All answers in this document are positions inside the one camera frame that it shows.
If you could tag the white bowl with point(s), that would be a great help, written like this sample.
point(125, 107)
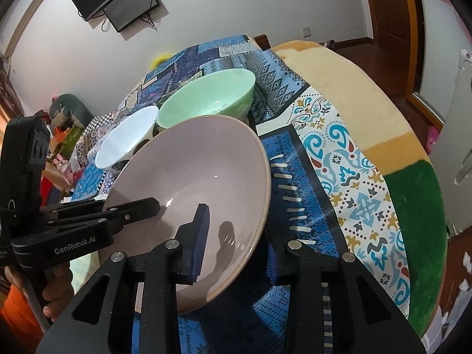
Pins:
point(125, 136)

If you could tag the white plastic panel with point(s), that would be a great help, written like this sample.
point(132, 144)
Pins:
point(453, 136)

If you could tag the patchwork printed blanket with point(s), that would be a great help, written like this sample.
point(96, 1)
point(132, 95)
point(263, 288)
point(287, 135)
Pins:
point(332, 177)

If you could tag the dark wooden bed frame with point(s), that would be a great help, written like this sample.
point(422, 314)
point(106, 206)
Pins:
point(262, 42)

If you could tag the green bowl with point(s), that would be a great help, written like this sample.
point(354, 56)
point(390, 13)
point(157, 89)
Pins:
point(206, 96)

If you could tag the white wall socket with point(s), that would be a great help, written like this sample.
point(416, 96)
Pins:
point(306, 31)

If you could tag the white air conditioner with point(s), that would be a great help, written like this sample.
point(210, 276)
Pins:
point(31, 11)

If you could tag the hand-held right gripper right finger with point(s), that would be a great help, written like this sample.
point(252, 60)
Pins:
point(295, 265)

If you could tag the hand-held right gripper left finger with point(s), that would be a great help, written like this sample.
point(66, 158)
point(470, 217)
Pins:
point(201, 243)

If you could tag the brown patterned curtain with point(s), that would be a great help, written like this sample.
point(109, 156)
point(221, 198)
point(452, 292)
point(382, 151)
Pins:
point(9, 92)

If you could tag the person's left hand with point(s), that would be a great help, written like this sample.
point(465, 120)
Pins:
point(59, 291)

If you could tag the green storage box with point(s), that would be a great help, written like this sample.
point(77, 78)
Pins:
point(72, 138)

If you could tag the small black monitor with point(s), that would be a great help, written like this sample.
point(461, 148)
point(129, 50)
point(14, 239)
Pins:
point(129, 5)

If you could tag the wooden door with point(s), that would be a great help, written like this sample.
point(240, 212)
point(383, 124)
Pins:
point(391, 25)

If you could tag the pink bunny toy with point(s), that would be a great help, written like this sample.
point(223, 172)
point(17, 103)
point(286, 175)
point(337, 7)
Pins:
point(62, 166)

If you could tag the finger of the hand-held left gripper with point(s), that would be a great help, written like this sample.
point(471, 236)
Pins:
point(118, 224)
point(140, 206)

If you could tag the pink bowl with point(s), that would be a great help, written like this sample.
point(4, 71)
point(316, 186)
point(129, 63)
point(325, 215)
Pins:
point(199, 169)

